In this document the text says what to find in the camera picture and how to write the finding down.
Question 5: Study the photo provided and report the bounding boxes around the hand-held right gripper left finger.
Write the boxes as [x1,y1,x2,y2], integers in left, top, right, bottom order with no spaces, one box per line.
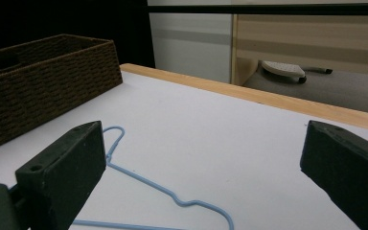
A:
[14,120,107,230]

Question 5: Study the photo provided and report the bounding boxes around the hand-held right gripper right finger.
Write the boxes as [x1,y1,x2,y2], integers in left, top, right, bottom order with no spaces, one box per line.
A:
[299,120,368,230]

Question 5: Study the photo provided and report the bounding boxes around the light blue wire hanger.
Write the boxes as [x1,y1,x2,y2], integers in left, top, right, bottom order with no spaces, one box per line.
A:
[9,126,235,230]

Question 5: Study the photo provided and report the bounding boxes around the brown woven basket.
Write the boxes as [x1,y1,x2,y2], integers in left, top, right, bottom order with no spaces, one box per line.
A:
[0,34,124,155]

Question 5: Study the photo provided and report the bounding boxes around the white wheeled base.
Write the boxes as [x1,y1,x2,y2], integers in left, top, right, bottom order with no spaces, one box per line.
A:
[261,59,334,84]

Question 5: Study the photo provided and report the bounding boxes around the white panel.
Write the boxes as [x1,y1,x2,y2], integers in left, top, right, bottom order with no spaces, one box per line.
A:
[149,12,234,84]

